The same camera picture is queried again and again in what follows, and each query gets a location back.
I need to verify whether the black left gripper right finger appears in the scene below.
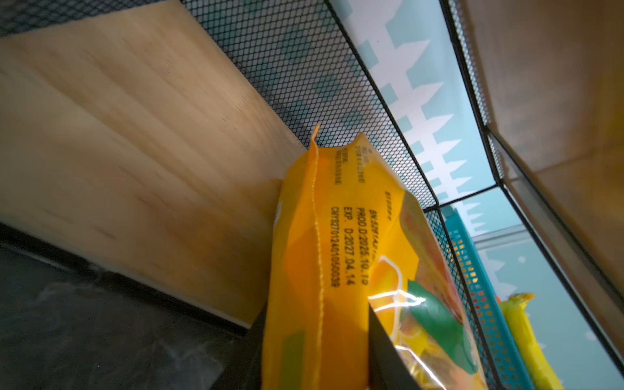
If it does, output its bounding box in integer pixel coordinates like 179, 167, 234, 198
368, 306, 420, 390

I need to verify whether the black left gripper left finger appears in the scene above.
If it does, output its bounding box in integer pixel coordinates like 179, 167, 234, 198
211, 305, 267, 390

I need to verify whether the yellow snack bag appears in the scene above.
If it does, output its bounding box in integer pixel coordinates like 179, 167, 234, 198
262, 134, 487, 389

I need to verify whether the teal plastic basket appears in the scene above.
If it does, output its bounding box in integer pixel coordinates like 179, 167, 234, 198
440, 206, 534, 389

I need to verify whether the yellow banana bunch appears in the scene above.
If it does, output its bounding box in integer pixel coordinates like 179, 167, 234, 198
499, 292, 564, 389

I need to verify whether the black wire two-tier shelf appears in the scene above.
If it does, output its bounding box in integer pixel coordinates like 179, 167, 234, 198
0, 0, 624, 390

